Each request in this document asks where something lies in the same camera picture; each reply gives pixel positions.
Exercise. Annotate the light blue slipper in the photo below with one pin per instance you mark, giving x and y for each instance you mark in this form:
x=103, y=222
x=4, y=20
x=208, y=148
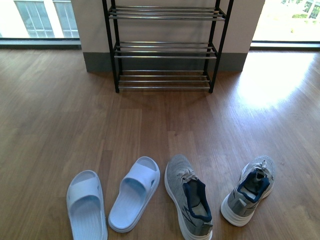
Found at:
x=85, y=207
x=135, y=192

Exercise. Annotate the grey knit sneaker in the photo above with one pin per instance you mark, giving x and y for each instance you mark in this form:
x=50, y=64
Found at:
x=188, y=193
x=255, y=183

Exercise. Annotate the black metal shoe rack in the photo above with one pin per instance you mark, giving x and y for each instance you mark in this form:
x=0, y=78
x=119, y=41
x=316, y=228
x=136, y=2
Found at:
x=209, y=52

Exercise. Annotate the right window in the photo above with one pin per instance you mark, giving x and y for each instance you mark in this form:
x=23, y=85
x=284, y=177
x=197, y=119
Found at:
x=288, y=25

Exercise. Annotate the window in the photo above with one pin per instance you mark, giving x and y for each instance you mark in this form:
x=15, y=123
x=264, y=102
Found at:
x=38, y=25
x=288, y=25

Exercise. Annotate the left window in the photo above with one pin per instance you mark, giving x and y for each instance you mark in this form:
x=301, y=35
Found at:
x=38, y=25

